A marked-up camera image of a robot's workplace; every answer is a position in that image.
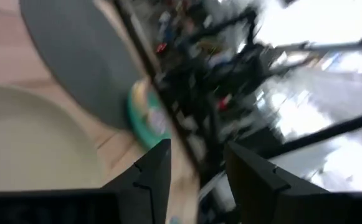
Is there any black table edge rail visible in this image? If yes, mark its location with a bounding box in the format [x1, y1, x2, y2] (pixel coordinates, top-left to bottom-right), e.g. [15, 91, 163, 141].
[113, 0, 222, 187]

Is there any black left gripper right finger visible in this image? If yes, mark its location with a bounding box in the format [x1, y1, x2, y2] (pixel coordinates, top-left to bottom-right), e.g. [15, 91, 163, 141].
[224, 141, 330, 224]

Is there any black metal bar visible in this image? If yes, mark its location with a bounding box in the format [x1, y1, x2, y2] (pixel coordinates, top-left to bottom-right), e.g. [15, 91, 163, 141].
[261, 110, 362, 159]

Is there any yellow donut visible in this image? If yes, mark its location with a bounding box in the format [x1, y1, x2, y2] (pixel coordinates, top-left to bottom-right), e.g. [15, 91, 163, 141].
[132, 80, 152, 116]

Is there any silver metal bar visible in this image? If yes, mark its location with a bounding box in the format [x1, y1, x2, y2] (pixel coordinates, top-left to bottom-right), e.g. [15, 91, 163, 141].
[274, 29, 362, 54]

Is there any teal round plate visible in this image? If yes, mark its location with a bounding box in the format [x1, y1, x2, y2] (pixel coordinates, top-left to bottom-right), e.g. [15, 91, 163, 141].
[126, 79, 172, 150]

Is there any cream round plate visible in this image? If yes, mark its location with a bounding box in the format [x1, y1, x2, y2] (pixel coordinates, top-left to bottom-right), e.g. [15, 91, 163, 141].
[0, 84, 103, 194]

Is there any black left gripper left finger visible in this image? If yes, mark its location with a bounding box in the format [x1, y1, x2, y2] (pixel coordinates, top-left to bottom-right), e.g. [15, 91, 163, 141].
[101, 139, 172, 224]

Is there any lilac iced donut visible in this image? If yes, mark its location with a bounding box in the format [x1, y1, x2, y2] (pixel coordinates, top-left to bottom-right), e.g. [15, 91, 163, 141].
[146, 105, 169, 136]

